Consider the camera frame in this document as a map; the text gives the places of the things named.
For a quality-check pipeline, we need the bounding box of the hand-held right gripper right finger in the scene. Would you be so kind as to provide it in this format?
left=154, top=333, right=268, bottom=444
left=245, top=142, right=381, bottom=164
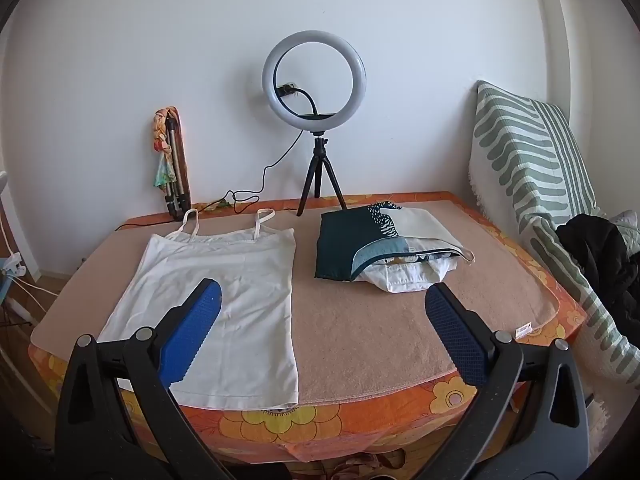
left=424, top=282, right=587, bottom=480

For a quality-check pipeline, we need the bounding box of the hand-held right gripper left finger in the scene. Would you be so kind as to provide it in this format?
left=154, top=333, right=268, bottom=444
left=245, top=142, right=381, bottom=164
left=54, top=278, right=236, bottom=480

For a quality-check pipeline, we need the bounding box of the white camisole top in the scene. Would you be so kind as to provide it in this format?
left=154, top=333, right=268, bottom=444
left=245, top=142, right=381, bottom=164
left=99, top=208, right=301, bottom=408

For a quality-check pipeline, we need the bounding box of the white folded garment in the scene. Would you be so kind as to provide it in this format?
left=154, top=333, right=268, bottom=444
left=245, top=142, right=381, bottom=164
left=357, top=252, right=463, bottom=295

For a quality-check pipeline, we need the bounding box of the beige blanket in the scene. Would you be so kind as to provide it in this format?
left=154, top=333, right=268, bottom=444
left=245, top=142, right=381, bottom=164
left=30, top=197, right=561, bottom=403

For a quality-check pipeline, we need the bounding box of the orange floral sheet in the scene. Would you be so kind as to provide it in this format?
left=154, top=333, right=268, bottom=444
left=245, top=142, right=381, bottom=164
left=27, top=190, right=588, bottom=466

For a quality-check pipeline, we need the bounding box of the teal patterned folded cloth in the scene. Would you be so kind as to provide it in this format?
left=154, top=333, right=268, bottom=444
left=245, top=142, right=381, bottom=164
left=315, top=201, right=476, bottom=281

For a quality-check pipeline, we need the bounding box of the colourful floral scarf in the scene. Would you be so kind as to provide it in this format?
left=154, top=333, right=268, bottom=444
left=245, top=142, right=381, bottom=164
left=151, top=106, right=183, bottom=193

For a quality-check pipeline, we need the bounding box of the black garment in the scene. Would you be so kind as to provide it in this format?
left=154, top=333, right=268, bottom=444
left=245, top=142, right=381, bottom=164
left=556, top=213, right=640, bottom=331

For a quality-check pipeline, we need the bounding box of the brown wooden strip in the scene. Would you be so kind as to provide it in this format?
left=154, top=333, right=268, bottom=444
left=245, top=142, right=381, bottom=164
left=177, top=109, right=192, bottom=198

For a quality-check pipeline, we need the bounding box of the folded silver tripod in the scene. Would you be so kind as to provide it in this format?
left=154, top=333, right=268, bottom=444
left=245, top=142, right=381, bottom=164
left=162, top=116, right=192, bottom=221

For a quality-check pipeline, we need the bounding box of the green striped white cover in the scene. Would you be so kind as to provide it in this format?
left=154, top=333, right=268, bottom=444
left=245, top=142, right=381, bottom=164
left=467, top=80, right=640, bottom=391

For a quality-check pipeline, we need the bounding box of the small black tripod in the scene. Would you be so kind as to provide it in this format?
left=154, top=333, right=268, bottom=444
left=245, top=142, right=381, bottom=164
left=296, top=132, right=348, bottom=217

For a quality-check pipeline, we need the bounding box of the white cable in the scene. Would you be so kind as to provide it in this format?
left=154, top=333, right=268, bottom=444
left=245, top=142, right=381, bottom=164
left=0, top=210, right=61, bottom=301

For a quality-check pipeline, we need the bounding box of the black power cable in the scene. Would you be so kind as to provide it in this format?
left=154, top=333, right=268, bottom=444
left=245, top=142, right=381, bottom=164
left=117, top=87, right=321, bottom=231

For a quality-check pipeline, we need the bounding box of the white ring light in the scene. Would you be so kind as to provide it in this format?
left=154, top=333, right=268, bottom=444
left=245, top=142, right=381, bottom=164
left=262, top=30, right=367, bottom=136

